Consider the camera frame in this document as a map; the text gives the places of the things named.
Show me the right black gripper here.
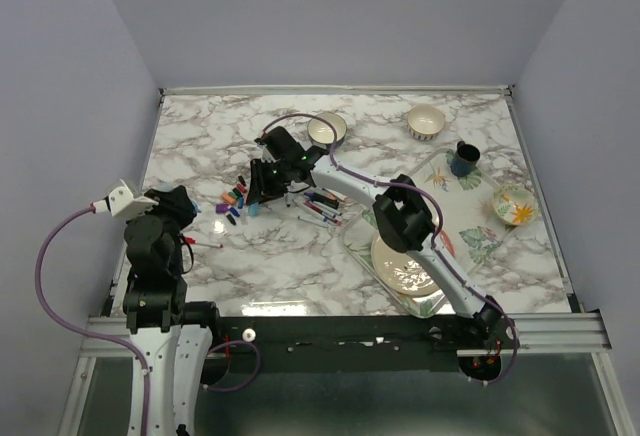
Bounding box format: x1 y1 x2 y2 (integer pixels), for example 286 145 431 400
244 159 290 207

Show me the light blue marker cap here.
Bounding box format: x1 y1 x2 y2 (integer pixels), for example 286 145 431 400
248 204 260 217

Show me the red thin marker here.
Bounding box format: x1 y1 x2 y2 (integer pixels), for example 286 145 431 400
187 239 224 249

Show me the orange highlighter cap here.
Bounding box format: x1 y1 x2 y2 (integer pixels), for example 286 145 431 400
221 194 237 205

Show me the maroon gel pen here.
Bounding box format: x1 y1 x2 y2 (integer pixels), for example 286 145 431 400
306 200 343 216

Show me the blue capped white marker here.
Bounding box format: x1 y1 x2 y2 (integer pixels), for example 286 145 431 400
297 215 329 228

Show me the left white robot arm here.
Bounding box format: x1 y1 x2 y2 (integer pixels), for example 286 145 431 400
123 186 222 435

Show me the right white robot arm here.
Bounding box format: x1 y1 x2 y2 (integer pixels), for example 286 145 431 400
248 126 520 349

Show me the dark rimmed ceramic bowl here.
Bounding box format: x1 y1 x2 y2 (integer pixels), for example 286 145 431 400
307 112 348 149

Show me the pink and cream plate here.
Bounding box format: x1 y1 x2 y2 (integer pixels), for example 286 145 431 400
371 235 438 297

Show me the striped cream bowl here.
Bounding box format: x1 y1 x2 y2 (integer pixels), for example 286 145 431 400
406 104 446 141

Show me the black mounting base bar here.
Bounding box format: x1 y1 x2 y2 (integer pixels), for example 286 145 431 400
184 313 521 375

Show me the small black cup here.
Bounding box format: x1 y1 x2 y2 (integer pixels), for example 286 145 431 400
449 141 481 178

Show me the yellow floral bowl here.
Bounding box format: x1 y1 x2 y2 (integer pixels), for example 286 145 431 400
492 183 538 226

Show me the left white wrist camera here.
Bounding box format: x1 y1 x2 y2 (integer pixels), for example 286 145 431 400
90 179 158 220

